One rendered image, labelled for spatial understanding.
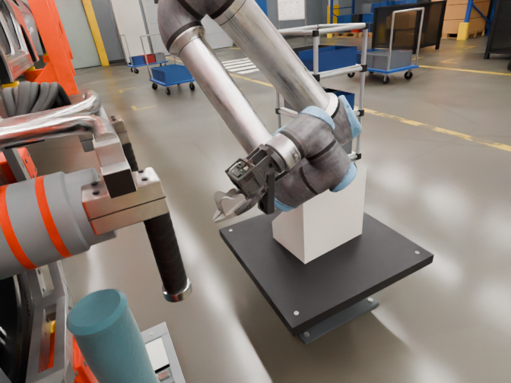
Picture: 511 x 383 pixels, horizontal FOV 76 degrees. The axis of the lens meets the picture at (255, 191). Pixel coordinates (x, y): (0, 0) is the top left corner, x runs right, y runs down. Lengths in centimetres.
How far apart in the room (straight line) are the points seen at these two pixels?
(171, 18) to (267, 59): 27
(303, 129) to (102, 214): 53
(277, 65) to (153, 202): 67
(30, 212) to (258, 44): 68
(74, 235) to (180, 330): 98
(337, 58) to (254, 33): 131
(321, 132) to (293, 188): 17
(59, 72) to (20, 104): 355
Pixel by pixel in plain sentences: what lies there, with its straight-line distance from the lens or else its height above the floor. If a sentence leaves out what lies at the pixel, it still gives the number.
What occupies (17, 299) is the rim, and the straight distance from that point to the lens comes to 87.
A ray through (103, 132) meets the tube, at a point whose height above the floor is 101.
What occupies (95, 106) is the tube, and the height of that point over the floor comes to 100.
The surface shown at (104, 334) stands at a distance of 57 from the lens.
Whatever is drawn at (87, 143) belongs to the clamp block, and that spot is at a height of 92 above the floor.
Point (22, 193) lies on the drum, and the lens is 59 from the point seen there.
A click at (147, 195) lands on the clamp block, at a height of 93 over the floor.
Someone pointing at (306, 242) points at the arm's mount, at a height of 39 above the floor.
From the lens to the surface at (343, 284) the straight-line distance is 116.
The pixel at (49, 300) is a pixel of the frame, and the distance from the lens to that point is 85.
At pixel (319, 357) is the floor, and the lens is 134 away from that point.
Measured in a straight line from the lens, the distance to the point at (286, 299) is 111.
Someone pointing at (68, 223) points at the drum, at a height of 87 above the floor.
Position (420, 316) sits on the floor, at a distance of 153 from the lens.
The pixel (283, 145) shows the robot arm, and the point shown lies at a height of 84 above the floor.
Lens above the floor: 111
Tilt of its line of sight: 29 degrees down
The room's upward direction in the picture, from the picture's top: 6 degrees counter-clockwise
